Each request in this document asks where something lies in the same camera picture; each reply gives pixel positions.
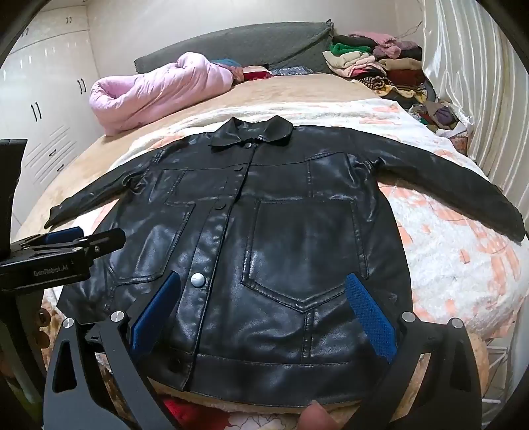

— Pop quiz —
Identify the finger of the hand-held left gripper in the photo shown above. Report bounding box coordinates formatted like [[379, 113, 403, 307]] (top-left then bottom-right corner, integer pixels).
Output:
[[14, 226, 83, 249], [25, 228, 126, 266]]

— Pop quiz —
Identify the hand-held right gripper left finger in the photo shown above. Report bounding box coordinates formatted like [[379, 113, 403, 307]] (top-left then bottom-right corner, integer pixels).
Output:
[[43, 271, 183, 430]]

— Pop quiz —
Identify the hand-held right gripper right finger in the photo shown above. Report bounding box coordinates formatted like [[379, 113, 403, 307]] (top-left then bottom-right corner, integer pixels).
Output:
[[345, 273, 484, 430]]

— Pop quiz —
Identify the black leather jacket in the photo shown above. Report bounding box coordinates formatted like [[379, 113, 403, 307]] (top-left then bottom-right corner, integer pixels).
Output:
[[45, 116, 526, 408]]

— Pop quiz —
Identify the pile of folded clothes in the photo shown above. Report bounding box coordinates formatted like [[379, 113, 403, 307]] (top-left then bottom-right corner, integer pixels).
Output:
[[322, 33, 472, 134]]

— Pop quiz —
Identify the person's right hand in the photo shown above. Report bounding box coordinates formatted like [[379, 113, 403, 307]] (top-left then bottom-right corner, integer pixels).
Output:
[[298, 403, 345, 430]]

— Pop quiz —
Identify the white and pink fleece blanket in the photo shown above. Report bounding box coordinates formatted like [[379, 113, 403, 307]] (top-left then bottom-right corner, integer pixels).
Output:
[[41, 99, 523, 414]]

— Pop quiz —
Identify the red floral cloth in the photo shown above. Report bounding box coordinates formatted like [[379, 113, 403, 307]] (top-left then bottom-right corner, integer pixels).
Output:
[[159, 396, 315, 430]]

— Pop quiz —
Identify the white wardrobe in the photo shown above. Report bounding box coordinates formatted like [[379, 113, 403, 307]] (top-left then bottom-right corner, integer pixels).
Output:
[[0, 0, 104, 232]]

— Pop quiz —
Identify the pink quilt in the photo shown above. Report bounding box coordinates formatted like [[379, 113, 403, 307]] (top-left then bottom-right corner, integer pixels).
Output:
[[89, 52, 236, 136]]

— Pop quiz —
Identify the bed with beige sheet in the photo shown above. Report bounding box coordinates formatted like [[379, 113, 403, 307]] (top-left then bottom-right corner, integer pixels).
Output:
[[12, 72, 525, 430]]

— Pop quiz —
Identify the grey headboard cushion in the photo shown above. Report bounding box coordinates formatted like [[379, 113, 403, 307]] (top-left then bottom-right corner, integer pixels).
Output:
[[133, 19, 335, 76]]

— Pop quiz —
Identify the white satin curtain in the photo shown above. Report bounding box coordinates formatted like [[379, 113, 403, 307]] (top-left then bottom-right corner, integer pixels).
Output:
[[421, 0, 529, 199]]

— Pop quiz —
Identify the blue patterned cloth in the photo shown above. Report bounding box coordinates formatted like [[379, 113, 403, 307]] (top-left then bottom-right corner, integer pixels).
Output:
[[270, 65, 313, 77]]

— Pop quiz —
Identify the white wire rack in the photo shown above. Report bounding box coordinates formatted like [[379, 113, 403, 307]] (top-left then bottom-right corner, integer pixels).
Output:
[[483, 338, 510, 411]]

